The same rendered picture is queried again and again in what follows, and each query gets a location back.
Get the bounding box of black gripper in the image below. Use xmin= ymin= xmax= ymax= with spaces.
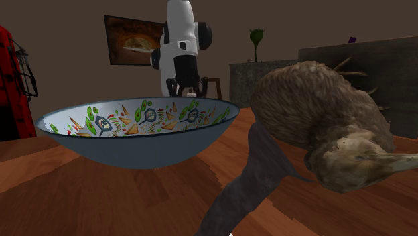
xmin=165 ymin=54 xmax=209 ymax=98

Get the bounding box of brown kiwi bird figure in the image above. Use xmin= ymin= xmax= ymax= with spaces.
xmin=195 ymin=60 xmax=418 ymax=236

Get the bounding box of red cabinet with black rack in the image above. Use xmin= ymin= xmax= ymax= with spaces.
xmin=0 ymin=25 xmax=39 ymax=142

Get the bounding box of dark framed wall picture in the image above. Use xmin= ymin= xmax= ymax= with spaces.
xmin=103 ymin=14 xmax=165 ymax=66

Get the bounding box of blue bowl with painted inside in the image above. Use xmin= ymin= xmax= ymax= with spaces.
xmin=33 ymin=96 xmax=242 ymax=170

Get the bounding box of brown wooden stool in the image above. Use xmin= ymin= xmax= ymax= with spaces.
xmin=205 ymin=77 xmax=224 ymax=101

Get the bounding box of grey cabinet with green plant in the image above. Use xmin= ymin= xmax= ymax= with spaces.
xmin=228 ymin=28 xmax=300 ymax=109

